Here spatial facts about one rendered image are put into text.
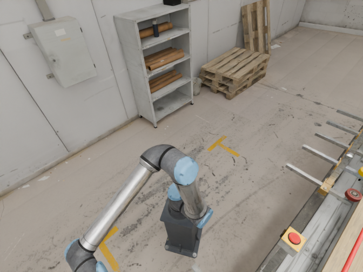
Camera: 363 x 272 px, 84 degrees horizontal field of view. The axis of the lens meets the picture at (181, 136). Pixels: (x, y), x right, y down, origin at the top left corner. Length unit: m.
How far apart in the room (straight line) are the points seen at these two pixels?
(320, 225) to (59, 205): 2.57
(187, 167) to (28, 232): 2.28
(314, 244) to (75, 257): 1.41
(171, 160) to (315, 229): 1.23
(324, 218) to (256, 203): 0.80
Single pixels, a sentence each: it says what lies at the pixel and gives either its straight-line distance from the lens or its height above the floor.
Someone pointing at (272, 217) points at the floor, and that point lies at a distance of 2.43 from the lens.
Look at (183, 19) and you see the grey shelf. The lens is 3.23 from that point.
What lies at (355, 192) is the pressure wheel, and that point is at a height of 0.91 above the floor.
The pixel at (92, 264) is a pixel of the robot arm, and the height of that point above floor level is 1.18.
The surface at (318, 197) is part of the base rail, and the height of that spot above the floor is 0.70.
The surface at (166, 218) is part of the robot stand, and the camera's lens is 1.65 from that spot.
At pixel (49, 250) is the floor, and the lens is 2.62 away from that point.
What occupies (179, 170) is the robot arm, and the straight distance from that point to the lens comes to 0.83.
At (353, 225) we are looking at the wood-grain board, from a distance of 1.56.
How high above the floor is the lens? 2.09
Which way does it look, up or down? 43 degrees down
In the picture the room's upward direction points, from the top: 5 degrees counter-clockwise
